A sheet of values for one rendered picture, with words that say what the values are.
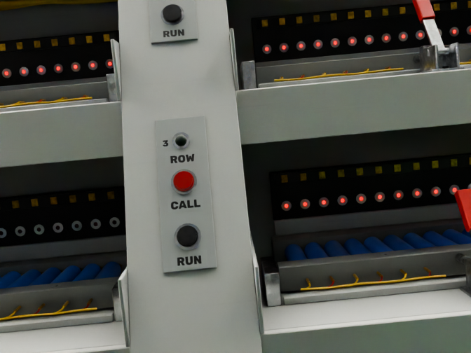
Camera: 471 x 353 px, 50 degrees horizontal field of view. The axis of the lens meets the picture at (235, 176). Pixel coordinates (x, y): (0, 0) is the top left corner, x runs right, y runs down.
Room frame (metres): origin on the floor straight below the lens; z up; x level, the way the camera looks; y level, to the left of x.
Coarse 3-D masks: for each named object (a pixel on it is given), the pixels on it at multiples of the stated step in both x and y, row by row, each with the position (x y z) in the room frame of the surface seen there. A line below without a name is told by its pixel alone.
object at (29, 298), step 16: (16, 288) 0.45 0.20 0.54; (32, 288) 0.45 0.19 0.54; (48, 288) 0.45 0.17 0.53; (64, 288) 0.44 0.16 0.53; (80, 288) 0.44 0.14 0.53; (96, 288) 0.44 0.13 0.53; (0, 304) 0.44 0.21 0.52; (16, 304) 0.45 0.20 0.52; (32, 304) 0.45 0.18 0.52; (48, 304) 0.45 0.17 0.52; (64, 304) 0.44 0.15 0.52; (80, 304) 0.45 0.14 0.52; (96, 304) 0.45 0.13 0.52; (112, 304) 0.45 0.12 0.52; (0, 320) 0.43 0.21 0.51
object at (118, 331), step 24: (72, 240) 0.54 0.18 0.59; (96, 240) 0.54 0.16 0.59; (120, 240) 0.54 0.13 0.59; (120, 288) 0.36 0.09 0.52; (72, 312) 0.46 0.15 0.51; (96, 312) 0.45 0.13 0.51; (120, 312) 0.42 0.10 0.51; (0, 336) 0.42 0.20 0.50; (24, 336) 0.42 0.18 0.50; (48, 336) 0.41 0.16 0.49; (72, 336) 0.41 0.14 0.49; (96, 336) 0.40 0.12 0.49; (120, 336) 0.40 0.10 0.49
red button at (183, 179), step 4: (180, 172) 0.38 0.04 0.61; (184, 172) 0.38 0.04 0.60; (188, 172) 0.38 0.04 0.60; (176, 176) 0.38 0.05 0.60; (180, 176) 0.38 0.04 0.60; (184, 176) 0.38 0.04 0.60; (188, 176) 0.38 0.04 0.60; (192, 176) 0.38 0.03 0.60; (176, 180) 0.38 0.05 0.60; (180, 180) 0.38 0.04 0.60; (184, 180) 0.38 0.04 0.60; (188, 180) 0.38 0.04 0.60; (192, 180) 0.38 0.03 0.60; (176, 184) 0.38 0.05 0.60; (180, 184) 0.38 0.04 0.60; (184, 184) 0.38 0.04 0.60; (188, 184) 0.38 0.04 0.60; (192, 184) 0.38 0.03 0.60; (180, 188) 0.38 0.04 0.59; (184, 188) 0.38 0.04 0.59; (188, 188) 0.38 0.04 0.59
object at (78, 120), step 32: (96, 32) 0.53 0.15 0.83; (0, 64) 0.54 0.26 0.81; (32, 64) 0.54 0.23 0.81; (64, 64) 0.54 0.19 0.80; (96, 64) 0.54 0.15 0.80; (0, 96) 0.44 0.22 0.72; (32, 96) 0.44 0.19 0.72; (64, 96) 0.45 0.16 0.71; (96, 96) 0.45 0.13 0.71; (0, 128) 0.38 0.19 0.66; (32, 128) 0.39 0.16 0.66; (64, 128) 0.39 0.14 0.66; (96, 128) 0.39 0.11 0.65; (0, 160) 0.40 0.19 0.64; (32, 160) 0.40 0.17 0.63; (64, 160) 0.40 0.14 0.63
